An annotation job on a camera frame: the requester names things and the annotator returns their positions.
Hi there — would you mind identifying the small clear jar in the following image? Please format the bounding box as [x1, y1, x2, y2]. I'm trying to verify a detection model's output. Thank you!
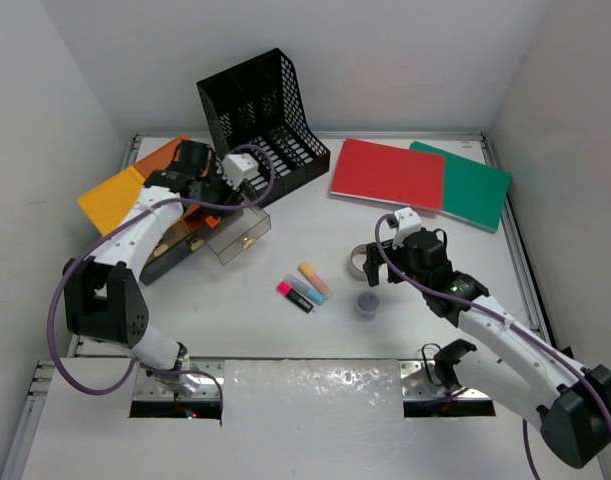
[355, 290, 381, 320]

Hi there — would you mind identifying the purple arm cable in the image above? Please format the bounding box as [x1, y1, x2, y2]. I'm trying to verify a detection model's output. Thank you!
[374, 213, 611, 480]
[45, 143, 277, 416]

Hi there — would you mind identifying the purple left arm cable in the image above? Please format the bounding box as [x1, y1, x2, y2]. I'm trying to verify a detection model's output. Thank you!
[45, 143, 277, 416]

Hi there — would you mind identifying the clear grey drawer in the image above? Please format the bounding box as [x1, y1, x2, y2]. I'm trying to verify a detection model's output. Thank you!
[202, 207, 271, 265]

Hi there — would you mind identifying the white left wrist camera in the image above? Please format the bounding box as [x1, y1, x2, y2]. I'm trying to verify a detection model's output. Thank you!
[221, 153, 259, 189]

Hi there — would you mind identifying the orange yellow drawer organizer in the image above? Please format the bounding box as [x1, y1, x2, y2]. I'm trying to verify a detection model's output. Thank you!
[76, 133, 245, 287]

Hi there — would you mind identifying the white tape roll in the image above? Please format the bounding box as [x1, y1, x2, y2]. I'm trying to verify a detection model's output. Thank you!
[348, 244, 368, 282]

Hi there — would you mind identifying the red notebook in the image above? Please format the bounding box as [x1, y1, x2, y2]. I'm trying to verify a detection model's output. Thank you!
[330, 139, 445, 211]

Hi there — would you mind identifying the green notebook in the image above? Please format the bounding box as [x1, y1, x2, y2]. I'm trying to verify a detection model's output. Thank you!
[410, 141, 512, 232]

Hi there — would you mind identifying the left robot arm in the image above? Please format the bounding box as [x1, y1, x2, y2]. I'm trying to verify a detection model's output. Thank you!
[48, 139, 259, 394]

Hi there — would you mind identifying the black mesh file rack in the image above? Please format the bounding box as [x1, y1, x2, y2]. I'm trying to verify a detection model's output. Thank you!
[197, 48, 331, 207]

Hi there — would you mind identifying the pink highlighter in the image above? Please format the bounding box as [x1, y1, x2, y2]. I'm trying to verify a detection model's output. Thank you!
[276, 282, 313, 313]

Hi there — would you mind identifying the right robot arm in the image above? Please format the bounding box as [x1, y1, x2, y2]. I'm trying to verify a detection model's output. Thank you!
[363, 215, 611, 469]

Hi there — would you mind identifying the blue highlighter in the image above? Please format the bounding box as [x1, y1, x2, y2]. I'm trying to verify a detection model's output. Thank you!
[284, 274, 326, 306]

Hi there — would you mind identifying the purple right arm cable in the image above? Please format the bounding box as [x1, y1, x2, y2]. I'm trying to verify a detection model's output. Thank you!
[374, 213, 611, 480]

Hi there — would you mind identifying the light orange highlighter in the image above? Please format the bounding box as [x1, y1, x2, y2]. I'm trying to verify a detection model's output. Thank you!
[298, 262, 332, 299]

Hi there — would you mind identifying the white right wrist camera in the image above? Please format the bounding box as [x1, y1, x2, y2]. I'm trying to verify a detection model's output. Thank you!
[388, 207, 422, 249]

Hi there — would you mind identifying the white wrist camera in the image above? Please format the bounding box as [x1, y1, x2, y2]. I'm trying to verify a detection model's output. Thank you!
[388, 207, 422, 249]
[221, 153, 259, 189]

